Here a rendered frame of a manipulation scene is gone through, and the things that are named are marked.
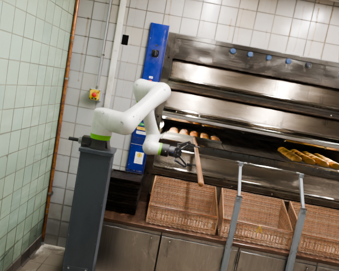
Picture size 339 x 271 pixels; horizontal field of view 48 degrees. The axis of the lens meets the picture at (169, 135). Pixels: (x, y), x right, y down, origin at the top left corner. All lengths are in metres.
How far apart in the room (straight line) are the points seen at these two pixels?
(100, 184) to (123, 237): 0.81
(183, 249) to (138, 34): 1.82
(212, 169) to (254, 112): 0.62
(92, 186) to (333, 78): 2.25
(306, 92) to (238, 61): 0.65
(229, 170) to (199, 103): 0.65
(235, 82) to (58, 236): 2.14
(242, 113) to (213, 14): 0.88
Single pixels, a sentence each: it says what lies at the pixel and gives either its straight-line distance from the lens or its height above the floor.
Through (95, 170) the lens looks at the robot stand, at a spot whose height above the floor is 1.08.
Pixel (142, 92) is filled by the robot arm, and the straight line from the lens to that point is 2.54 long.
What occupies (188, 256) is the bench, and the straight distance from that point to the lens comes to 3.04.
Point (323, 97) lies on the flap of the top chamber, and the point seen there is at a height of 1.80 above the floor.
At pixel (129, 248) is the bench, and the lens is 3.05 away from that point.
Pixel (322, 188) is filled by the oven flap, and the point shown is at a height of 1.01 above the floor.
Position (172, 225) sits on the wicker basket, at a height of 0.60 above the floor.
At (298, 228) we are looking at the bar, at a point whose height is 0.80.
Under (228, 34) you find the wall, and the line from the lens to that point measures 3.36.
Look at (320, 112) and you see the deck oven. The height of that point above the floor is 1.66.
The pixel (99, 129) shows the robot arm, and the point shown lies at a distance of 2.28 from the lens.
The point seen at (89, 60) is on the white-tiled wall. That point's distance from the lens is 3.42.
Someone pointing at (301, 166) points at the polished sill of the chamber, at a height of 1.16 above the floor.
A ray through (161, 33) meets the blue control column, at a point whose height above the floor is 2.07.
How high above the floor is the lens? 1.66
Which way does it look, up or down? 7 degrees down
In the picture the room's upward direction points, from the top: 11 degrees clockwise
